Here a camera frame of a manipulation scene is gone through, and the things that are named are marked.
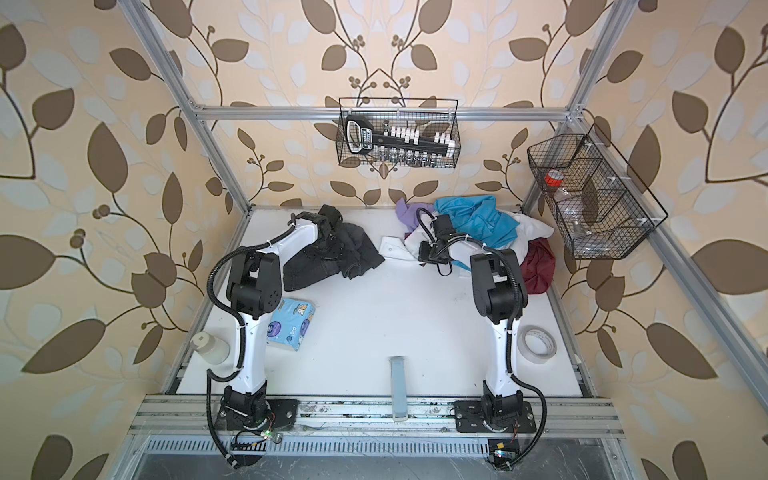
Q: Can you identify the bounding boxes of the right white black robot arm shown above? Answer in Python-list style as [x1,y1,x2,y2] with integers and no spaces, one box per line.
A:
[416,207,548,471]

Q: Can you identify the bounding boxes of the blue tissue packet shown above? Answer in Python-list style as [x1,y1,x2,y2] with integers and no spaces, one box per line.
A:
[267,298,316,351]

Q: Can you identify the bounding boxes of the maroon cloth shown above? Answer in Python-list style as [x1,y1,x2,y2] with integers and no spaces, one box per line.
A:
[521,238,556,295]

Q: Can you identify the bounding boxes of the back black wire basket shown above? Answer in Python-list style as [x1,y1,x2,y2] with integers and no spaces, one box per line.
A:
[335,96,461,169]

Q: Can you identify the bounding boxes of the teal cloth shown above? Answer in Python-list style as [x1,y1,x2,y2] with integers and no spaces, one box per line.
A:
[434,195,519,249]

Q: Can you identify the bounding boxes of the dark grey jeans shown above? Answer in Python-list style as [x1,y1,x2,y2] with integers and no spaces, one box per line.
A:
[282,221,384,292]

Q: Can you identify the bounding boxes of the red capped clear bottle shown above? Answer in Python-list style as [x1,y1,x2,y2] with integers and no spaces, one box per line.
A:
[545,169,592,237]

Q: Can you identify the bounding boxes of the grey blue rectangular bar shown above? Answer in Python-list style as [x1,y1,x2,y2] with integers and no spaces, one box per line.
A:
[389,356,408,422]

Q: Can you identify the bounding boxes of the purple cloth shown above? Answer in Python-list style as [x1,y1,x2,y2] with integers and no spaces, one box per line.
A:
[395,199,435,235]

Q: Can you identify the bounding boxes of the white cloth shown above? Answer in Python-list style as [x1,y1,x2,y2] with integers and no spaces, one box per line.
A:
[378,211,554,270]

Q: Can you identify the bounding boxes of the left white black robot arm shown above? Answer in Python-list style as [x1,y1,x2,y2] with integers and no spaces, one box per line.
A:
[205,205,342,470]

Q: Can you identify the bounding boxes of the white tape roll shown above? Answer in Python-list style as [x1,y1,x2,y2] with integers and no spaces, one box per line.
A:
[517,326,558,365]

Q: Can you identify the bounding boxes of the right black wire basket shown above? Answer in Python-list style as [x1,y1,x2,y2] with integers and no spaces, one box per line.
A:
[527,125,668,260]

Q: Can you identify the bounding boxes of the black wire basket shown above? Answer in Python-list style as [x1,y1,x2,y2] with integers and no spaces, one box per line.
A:
[335,96,461,169]
[527,125,668,260]

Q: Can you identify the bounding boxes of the black tool in basket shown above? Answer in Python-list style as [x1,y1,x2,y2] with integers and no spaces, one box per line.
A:
[343,116,457,156]

